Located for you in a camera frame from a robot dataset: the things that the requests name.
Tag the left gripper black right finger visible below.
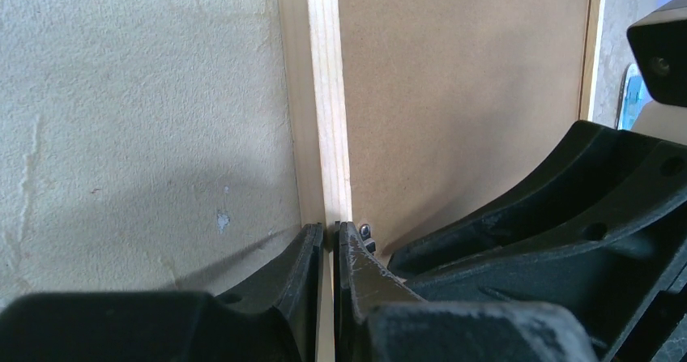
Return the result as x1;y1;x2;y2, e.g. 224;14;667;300
333;222;597;361

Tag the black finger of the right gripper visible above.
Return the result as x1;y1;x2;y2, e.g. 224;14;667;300
388;121;686;361

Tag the brown backing board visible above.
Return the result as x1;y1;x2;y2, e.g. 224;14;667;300
339;0;588;256

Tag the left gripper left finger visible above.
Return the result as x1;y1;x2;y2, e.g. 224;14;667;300
1;224;323;361

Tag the blue white oval object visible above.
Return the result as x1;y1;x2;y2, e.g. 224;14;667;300
617;63;646;130

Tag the wooden picture frame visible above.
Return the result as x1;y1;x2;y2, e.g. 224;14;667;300
276;0;610;362

